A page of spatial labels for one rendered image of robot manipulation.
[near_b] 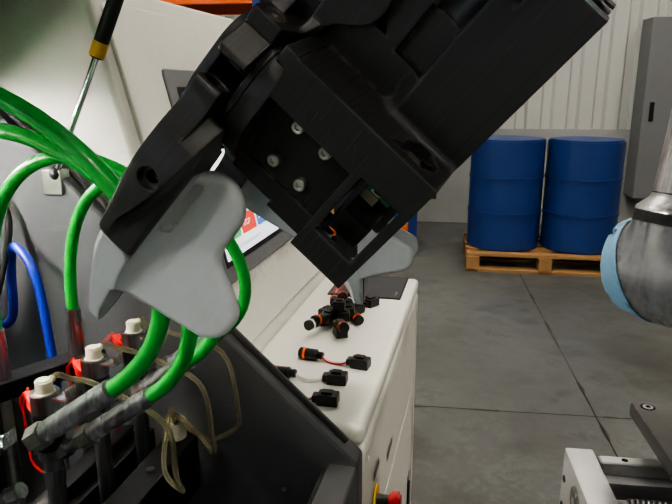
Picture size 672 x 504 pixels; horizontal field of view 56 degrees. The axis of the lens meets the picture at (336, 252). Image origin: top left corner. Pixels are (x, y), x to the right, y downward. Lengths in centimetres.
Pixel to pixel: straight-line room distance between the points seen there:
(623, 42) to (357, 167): 697
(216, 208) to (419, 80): 8
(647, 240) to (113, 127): 66
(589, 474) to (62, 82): 80
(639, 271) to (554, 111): 622
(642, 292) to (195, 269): 64
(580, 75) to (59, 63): 642
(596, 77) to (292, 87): 692
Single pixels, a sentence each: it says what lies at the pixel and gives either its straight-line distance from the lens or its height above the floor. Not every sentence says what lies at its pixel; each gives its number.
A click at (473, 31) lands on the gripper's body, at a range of 19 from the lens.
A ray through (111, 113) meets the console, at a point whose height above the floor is 139.
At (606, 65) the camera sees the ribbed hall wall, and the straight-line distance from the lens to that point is 714.
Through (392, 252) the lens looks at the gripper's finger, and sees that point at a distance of 51.
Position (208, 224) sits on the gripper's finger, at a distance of 23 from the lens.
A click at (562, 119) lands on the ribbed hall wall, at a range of 702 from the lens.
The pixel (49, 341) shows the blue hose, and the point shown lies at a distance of 91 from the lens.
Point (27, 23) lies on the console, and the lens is 95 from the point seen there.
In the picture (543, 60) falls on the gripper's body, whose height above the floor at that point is 142.
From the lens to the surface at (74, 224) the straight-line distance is 79.
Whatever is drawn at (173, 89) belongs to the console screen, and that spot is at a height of 141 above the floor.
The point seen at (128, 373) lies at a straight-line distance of 50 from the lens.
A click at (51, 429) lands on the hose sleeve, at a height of 116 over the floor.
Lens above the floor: 142
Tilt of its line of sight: 15 degrees down
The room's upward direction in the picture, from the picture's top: straight up
